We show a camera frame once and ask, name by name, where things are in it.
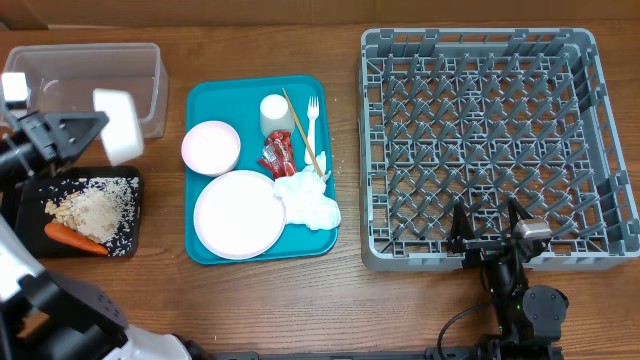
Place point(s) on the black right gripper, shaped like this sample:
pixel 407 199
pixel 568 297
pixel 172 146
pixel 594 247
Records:
pixel 461 239

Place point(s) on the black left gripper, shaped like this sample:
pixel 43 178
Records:
pixel 54 138

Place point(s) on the white bowl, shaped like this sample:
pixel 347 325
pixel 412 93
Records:
pixel 122 136

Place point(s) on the food scraps pile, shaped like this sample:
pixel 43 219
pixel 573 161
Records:
pixel 105 210

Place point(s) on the orange carrot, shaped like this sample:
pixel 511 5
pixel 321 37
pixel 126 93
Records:
pixel 67 236

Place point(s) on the pink bowl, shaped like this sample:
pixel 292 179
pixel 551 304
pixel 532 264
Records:
pixel 211 148

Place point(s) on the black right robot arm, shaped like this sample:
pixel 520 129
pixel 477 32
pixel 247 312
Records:
pixel 529 317

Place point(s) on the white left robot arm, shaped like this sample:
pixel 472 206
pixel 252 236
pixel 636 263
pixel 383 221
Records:
pixel 47 315

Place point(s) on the black waste tray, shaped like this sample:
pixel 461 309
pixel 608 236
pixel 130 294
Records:
pixel 25 209

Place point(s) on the grey dishwasher rack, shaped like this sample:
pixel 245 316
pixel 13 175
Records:
pixel 480 116

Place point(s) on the clear plastic bin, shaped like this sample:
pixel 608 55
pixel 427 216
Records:
pixel 62 78

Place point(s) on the crumpled white tissue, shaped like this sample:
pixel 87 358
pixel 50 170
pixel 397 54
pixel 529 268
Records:
pixel 303 195

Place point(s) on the pink plate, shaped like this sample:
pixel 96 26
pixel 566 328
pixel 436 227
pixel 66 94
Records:
pixel 237 216

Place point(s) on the white upside-down cup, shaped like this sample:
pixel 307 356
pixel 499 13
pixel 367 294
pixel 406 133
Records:
pixel 275 115

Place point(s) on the white plastic fork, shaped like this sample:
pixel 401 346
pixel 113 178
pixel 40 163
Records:
pixel 312 115

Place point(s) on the red snack wrapper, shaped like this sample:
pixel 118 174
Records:
pixel 277 155

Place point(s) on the teal serving tray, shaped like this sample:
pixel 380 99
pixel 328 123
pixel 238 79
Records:
pixel 236 102

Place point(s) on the wooden chopstick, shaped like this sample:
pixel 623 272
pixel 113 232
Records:
pixel 303 134

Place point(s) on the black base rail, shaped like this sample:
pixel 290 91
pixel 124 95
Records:
pixel 340 356

